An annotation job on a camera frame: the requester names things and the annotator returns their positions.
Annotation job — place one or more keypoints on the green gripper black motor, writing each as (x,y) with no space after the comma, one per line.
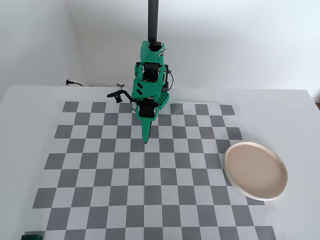
(147,111)

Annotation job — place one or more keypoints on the green dice cube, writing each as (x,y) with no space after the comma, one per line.
(31,236)

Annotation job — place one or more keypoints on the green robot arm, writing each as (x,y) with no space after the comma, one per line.
(152,58)

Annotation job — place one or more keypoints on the beige round plate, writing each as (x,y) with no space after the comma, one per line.
(255,170)

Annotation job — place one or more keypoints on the grey white checkered mat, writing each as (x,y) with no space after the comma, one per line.
(175,175)

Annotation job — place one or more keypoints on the black vertical pole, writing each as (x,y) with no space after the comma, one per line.
(153,20)

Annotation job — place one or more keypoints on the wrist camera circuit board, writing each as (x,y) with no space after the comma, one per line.
(117,97)

